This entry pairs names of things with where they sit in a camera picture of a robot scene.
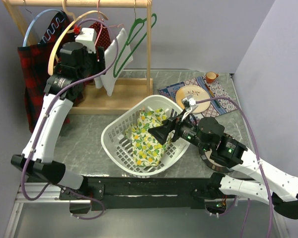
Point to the light wooden hanger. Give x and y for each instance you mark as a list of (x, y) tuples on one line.
[(76, 21)]

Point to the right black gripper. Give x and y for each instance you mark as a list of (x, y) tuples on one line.
[(161, 133)]

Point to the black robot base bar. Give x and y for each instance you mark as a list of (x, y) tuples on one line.
[(129, 193)]

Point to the orange cup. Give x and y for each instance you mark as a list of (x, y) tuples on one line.
[(211, 77)]

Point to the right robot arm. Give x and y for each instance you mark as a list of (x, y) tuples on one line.
[(269, 185)]

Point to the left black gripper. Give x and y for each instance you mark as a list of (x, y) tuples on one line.
[(99, 65)]

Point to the red black plaid skirt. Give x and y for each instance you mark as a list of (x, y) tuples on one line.
[(34, 63)]

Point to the aluminium rail frame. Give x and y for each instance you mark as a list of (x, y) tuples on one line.
[(50, 195)]

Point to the light blue hanger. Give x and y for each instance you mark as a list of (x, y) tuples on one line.
[(33, 23)]

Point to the pink wire hanger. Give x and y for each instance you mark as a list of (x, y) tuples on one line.
[(102, 19)]

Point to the dark rimmed plate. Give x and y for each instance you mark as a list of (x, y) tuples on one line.
[(205, 156)]

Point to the lemon print garment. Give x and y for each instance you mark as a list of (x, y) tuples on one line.
[(146, 150)]

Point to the wooden clothes rack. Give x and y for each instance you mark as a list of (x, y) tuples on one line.
[(127, 91)]

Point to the beige floral plate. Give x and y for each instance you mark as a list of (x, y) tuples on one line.
[(198, 94)]

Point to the patterned placemat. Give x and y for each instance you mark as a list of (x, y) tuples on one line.
[(218, 91)]

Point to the white cloth garment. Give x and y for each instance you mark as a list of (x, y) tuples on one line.
[(123, 57)]

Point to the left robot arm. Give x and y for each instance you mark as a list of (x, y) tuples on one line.
[(37, 158)]

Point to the red polka dot garment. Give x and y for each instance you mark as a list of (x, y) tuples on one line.
[(102, 35)]

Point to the green chopstick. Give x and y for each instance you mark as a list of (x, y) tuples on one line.
[(212, 95)]

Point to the white laundry basket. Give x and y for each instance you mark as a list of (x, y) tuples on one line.
[(119, 148)]

